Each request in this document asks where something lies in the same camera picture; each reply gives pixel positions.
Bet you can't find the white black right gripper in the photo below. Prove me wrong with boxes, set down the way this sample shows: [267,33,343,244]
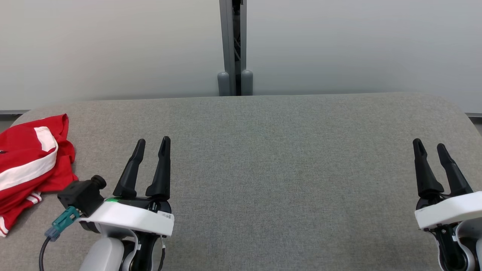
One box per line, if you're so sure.
[412,138,482,230]

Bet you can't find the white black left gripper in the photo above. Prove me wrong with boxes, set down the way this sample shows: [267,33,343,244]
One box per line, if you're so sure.
[78,136,175,238]

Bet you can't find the red shorts with white stripe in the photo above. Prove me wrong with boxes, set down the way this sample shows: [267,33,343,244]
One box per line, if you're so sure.
[0,114,79,193]

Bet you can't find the grey partition post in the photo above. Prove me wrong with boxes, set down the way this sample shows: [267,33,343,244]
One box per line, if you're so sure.
[217,0,254,97]

